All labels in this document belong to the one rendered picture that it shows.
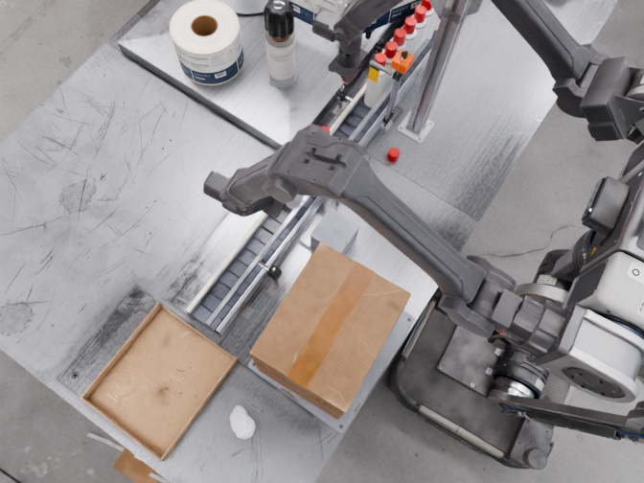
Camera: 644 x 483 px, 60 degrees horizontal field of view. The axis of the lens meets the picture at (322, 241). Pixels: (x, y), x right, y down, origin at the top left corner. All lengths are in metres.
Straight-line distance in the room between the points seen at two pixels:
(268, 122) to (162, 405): 0.85
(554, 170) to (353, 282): 1.79
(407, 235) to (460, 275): 0.12
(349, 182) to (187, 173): 1.03
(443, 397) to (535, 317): 1.25
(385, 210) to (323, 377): 0.53
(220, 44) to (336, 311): 0.87
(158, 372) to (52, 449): 1.04
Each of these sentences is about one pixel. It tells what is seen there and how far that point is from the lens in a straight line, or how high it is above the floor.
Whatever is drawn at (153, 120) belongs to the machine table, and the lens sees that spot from 1.83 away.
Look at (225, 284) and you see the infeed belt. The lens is 1.51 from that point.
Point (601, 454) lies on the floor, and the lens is 2.60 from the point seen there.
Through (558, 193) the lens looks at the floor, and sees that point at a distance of 2.84.
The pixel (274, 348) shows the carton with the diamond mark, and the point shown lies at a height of 1.12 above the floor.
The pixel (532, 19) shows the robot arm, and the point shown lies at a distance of 1.11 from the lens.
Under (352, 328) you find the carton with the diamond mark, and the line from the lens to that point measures 1.23.
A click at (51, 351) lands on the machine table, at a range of 1.65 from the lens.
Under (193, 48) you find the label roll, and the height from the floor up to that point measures 1.02.
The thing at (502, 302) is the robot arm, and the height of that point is 1.47.
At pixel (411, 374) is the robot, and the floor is 0.24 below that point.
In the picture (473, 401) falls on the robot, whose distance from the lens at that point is 2.18.
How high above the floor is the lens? 2.32
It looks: 69 degrees down
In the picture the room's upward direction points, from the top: 5 degrees clockwise
